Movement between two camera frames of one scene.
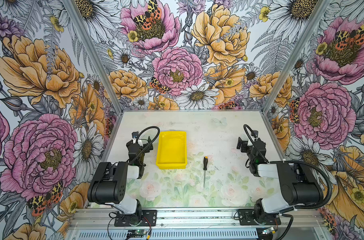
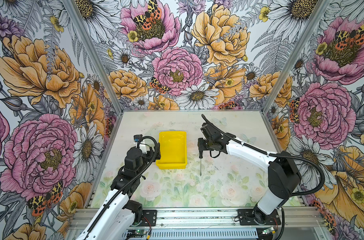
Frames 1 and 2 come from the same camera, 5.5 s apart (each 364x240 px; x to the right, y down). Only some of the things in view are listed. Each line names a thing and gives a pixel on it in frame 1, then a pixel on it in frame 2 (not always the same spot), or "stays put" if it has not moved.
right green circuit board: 269,230 stays put
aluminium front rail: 310,218 stays put
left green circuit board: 136,233 stays put
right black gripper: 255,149 to 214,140
